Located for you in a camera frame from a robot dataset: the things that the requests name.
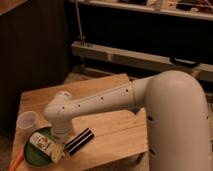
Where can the black handle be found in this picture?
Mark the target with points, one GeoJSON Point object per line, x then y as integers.
{"type": "Point", "coordinates": [184, 63]}

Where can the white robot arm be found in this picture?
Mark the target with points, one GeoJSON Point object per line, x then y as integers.
{"type": "Point", "coordinates": [177, 114]}

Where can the white shelf rail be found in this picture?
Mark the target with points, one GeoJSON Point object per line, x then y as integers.
{"type": "Point", "coordinates": [137, 59]}

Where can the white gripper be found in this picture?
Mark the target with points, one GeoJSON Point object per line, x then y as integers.
{"type": "Point", "coordinates": [60, 138]}

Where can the clear plastic cup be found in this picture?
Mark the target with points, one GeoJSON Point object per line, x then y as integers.
{"type": "Point", "coordinates": [28, 121]}

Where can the blue sponge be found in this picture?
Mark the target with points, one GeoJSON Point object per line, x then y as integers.
{"type": "Point", "coordinates": [135, 110]}

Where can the wooden table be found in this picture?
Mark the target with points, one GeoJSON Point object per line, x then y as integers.
{"type": "Point", "coordinates": [118, 134]}

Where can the green bowl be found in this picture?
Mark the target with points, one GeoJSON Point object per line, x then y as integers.
{"type": "Point", "coordinates": [34, 156]}

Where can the metal pole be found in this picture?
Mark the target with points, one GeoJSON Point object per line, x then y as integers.
{"type": "Point", "coordinates": [79, 23]}

